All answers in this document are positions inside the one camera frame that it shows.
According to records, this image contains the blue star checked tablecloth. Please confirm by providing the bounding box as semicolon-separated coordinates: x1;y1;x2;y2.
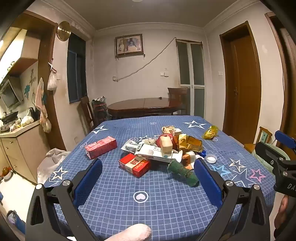
44;115;277;241

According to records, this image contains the kitchen wall cabinet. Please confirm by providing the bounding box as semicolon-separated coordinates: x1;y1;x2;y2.
0;27;41;77

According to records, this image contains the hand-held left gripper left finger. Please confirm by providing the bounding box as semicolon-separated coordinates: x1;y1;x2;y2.
25;158;103;241

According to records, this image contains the green scouring pad roll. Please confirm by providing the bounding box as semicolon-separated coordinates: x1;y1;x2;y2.
167;159;200;187

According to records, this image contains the glass double door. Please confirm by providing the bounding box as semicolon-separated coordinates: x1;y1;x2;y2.
176;39;205;118

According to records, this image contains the person's left hand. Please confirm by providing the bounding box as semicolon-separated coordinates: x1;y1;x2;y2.
105;224;152;241

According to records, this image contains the wall cable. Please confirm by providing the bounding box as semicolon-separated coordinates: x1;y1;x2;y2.
113;37;178;82

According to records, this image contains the dark wooden dining table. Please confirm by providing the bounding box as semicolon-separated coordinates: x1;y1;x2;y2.
107;98;184;120

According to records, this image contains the black wok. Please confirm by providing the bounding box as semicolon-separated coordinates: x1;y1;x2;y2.
0;111;19;124

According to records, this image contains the green plastic bin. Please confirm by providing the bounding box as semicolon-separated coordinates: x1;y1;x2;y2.
252;142;278;173

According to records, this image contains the range hood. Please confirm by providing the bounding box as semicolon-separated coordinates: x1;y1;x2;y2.
0;76;24;110

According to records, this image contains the framed wall picture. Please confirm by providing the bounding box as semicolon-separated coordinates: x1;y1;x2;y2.
115;34;143;58

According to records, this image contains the white cloth roll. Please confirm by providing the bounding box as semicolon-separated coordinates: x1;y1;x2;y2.
188;154;205;171

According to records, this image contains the dark bin with red net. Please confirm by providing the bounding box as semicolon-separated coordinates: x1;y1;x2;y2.
92;97;108;120

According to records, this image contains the person's right hand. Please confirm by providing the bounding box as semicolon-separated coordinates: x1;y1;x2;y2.
277;196;291;230

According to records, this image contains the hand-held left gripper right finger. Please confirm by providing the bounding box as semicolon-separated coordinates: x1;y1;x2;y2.
194;158;271;241

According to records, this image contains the gold wall clock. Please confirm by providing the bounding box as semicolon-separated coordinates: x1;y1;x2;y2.
57;21;71;42

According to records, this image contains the teal flower wall sticker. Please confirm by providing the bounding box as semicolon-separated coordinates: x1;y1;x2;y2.
24;69;37;99

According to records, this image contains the red carton box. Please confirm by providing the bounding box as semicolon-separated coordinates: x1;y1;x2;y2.
84;136;118;160

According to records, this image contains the small light wooden chair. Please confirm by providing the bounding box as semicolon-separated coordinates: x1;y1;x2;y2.
244;126;273;154

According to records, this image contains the gold box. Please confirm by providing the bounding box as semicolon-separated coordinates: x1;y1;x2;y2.
178;134;203;152

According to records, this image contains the yellow plastic wrapper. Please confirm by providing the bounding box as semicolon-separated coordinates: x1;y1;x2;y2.
203;125;219;140

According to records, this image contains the white cloth heap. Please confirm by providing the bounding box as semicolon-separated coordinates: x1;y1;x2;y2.
37;148;72;184

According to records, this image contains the pink hanging cloth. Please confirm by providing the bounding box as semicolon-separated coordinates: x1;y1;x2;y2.
35;77;48;124

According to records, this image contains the dark window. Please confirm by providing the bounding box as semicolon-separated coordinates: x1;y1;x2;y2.
67;32;87;104

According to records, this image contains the silver foil packet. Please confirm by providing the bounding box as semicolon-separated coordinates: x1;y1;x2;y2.
121;139;144;154

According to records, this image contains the white printed plastic packet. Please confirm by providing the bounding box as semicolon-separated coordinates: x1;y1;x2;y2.
134;144;184;163

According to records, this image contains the kitchen counter cabinet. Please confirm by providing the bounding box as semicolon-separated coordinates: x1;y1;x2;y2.
0;120;51;183

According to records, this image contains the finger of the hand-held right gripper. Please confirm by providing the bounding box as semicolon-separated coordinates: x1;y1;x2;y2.
275;130;296;150
255;141;290;163

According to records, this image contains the dark wooden chair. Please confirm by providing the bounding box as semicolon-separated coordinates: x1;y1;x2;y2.
80;96;96;131
167;87;188;115

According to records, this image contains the white hanging plastic bag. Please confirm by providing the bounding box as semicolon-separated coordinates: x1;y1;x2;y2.
47;70;58;91

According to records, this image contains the pale hanging mesh bag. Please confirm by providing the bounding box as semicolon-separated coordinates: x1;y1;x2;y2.
42;118;52;133

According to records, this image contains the red cigarette box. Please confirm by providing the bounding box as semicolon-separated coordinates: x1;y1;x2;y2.
118;153;151;178

